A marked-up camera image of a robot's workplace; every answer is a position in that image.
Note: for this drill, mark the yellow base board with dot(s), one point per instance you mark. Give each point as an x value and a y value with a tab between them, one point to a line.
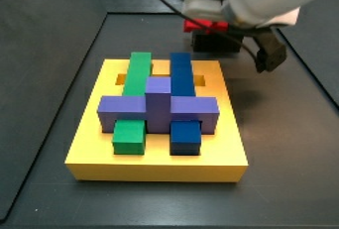
221	161

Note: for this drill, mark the red cross-shaped block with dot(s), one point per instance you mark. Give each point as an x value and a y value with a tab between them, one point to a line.
208	26

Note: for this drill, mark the blue long block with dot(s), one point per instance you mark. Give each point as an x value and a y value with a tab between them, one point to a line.
185	132

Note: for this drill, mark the purple cross block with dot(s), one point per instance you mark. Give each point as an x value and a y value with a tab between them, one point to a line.
157	107

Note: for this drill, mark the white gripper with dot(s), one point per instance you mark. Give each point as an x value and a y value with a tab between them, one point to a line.
213	10

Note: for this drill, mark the black block holder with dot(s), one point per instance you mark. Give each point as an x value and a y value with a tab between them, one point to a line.
212	43

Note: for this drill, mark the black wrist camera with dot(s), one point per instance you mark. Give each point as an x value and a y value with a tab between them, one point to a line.
271	53

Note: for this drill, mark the green long block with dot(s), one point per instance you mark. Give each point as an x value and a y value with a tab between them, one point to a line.
128	137

